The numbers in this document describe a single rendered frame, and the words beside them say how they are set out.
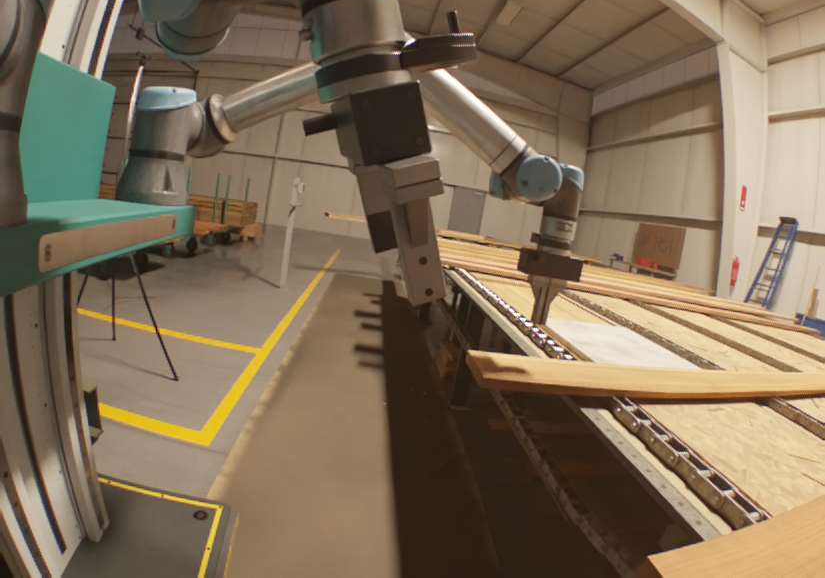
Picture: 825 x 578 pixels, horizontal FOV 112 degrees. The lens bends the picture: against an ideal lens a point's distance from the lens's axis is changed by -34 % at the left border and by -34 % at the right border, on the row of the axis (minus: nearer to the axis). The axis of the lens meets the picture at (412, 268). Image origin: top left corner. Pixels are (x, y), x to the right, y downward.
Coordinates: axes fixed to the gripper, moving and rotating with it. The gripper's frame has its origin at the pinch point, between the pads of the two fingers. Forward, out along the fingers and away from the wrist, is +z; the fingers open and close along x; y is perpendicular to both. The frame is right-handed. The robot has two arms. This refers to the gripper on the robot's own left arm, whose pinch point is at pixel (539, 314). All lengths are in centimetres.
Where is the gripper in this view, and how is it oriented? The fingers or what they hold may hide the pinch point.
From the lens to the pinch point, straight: 90.9
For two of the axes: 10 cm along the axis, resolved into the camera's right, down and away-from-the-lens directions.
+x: 9.8, 1.5, 1.1
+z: -1.7, 9.8, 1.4
